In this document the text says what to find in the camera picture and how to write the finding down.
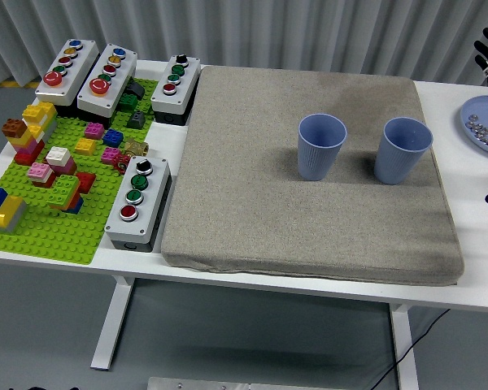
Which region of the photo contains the grey sloped brick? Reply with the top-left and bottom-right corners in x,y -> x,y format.
126,110 -> 147,130

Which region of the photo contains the five-button control box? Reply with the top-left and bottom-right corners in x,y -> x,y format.
76,42 -> 138,129
34,38 -> 102,119

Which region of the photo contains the white table leg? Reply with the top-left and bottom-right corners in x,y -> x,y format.
388,302 -> 420,390
89,275 -> 136,371

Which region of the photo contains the green orange blue brick stack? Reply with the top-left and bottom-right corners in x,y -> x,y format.
46,174 -> 85,215

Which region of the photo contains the grey pleated curtain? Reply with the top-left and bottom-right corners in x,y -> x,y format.
0,0 -> 488,89

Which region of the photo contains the four-button control box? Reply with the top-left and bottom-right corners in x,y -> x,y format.
104,154 -> 174,254
150,54 -> 202,126

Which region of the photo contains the dark green toy brick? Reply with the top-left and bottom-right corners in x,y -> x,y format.
118,92 -> 139,113

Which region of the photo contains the green brick baseplate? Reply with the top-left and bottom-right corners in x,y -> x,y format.
0,77 -> 159,266

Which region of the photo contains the blue yellow grey brick stack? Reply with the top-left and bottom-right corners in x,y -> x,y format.
0,185 -> 28,234

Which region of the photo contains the white and pink brick stack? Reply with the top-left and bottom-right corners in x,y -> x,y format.
45,145 -> 77,176

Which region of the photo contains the pink and red brick stack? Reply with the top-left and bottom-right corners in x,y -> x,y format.
27,162 -> 57,189

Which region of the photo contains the blue ribbed cup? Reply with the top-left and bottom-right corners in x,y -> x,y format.
298,112 -> 348,182
373,116 -> 434,186

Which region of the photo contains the grey-brown fabric mat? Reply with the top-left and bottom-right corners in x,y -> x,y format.
161,64 -> 465,288

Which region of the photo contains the red toy brick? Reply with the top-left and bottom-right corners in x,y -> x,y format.
76,171 -> 98,193

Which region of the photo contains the yellow floor tape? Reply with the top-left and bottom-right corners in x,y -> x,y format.
0,79 -> 41,89

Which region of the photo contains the blue toy brick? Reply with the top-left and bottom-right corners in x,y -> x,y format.
102,128 -> 125,148

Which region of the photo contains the black floor cable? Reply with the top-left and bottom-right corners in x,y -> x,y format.
369,308 -> 451,390

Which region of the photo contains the multicoloured brick tower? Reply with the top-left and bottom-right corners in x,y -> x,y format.
1,101 -> 59,166

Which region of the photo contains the blue plate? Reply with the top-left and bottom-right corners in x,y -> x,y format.
460,95 -> 488,158

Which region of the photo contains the yellow toy brick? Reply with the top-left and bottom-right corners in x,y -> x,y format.
74,137 -> 98,157

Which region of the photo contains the magenta toy brick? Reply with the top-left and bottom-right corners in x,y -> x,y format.
100,146 -> 122,165
84,121 -> 106,141

